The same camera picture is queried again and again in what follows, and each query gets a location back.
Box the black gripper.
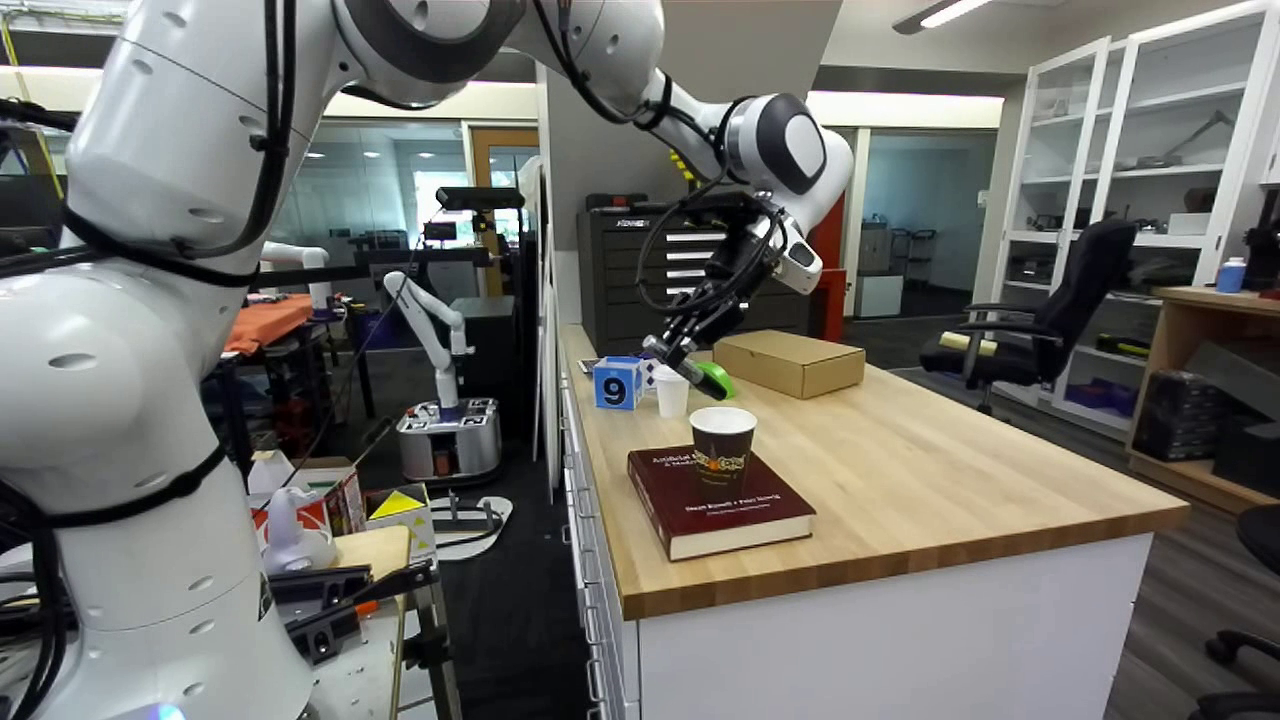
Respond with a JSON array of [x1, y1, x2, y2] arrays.
[[649, 210, 792, 386]]

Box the silver robot base box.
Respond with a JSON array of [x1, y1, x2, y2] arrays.
[[391, 392, 508, 485]]

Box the small clear plastic cup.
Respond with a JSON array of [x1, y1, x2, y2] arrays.
[[654, 363, 694, 423]]

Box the brown white paper cup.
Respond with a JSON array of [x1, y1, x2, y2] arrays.
[[684, 403, 759, 490]]

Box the blue number nine cube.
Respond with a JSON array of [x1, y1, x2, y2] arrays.
[[587, 351, 649, 416]]

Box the flat cardboard box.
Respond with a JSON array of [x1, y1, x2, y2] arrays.
[[707, 326, 873, 403]]

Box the dark drawer cabinet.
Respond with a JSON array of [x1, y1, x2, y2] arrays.
[[577, 191, 815, 360]]

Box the red metal cabinet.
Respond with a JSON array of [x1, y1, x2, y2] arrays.
[[805, 197, 852, 346]]

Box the dark red hardcover book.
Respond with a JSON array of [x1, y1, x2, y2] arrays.
[[624, 444, 819, 566]]

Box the wooden top white workbench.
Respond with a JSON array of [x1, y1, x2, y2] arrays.
[[558, 315, 1191, 720]]

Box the black office chair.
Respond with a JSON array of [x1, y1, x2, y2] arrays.
[[915, 217, 1145, 399]]

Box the ceiling light strip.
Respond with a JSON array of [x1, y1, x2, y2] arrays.
[[892, 0, 993, 35]]

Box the orange cloth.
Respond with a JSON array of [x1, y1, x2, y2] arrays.
[[212, 292, 322, 360]]

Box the white spray bottle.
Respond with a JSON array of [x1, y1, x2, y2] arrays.
[[249, 448, 340, 576]]

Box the black storage boxes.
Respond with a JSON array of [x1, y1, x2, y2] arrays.
[[1134, 367, 1234, 466]]

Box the white glass door shelving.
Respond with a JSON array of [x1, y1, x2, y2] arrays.
[[993, 0, 1280, 403]]

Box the wooden shelf unit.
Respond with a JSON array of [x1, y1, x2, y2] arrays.
[[1125, 279, 1280, 516]]

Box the black rolling chair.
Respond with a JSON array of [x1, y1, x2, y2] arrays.
[[1190, 503, 1280, 720]]

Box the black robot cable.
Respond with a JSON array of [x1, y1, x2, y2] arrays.
[[634, 180, 792, 321]]

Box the black camera on stand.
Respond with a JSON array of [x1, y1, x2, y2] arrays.
[[432, 185, 528, 217]]

